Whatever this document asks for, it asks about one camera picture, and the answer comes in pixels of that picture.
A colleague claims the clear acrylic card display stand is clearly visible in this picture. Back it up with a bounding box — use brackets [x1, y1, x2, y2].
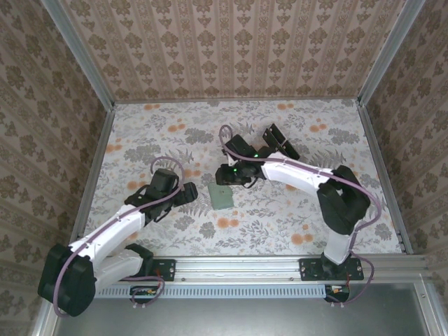
[260, 120, 302, 162]

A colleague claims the black credit card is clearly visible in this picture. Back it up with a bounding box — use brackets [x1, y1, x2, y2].
[267, 122, 288, 141]
[274, 141, 293, 160]
[279, 139, 301, 159]
[262, 128, 279, 146]

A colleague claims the floral patterned table cover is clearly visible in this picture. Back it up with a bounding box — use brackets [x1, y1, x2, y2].
[82, 99, 403, 258]

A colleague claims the small black connector board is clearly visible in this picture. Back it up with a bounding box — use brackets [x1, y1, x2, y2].
[129, 285, 162, 305]
[323, 283, 351, 304]

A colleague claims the grey metal panel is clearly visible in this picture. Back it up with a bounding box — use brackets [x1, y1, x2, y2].
[52, 283, 433, 336]

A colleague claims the aluminium side rail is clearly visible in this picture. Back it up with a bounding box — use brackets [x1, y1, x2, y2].
[69, 104, 116, 242]
[356, 99, 414, 255]

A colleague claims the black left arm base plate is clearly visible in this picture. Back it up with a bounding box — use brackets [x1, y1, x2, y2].
[113, 258, 176, 283]

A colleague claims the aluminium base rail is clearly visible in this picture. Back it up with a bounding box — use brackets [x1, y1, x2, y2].
[52, 254, 430, 285]

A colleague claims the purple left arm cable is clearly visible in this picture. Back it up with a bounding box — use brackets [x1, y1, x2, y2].
[54, 156, 186, 318]

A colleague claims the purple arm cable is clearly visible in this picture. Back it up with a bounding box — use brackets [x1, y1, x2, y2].
[54, 156, 186, 318]
[218, 125, 383, 309]

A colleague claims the grey slotted cable duct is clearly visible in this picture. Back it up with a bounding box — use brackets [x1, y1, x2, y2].
[64, 283, 330, 300]

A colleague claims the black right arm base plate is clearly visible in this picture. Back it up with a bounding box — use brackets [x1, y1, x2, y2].
[299, 258, 365, 283]

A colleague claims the aluminium corner post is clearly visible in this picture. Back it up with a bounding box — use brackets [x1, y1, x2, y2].
[357, 0, 426, 106]
[41, 0, 116, 111]

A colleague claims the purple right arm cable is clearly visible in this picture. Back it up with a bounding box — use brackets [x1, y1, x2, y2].
[218, 125, 383, 309]

